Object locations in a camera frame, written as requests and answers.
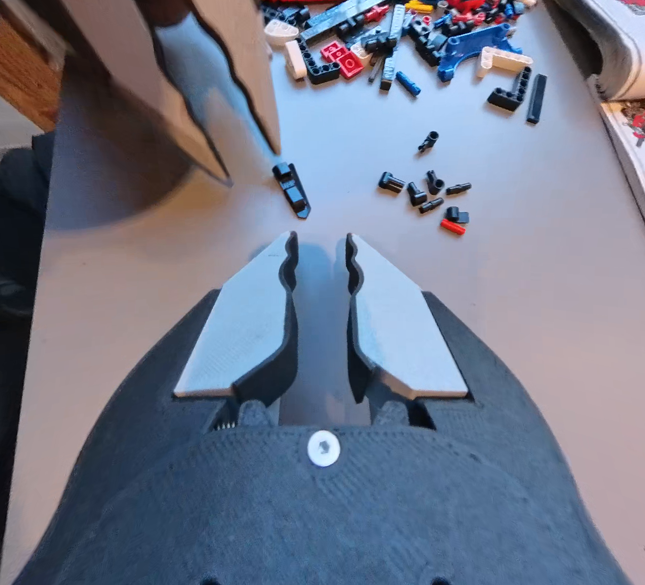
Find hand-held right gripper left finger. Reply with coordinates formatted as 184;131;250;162
174;231;300;407

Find person's black clothing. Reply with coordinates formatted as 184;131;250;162
0;134;56;520

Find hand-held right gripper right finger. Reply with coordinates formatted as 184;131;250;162
345;233;469;404

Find black sloped brick with sticker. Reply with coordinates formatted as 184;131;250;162
272;162;312;220

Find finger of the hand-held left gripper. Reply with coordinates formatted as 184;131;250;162
28;0;233;186
164;0;282;155

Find grey desk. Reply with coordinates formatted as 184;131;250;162
0;0;645;583

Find brown wooden furniture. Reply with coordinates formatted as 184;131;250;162
0;0;69;133

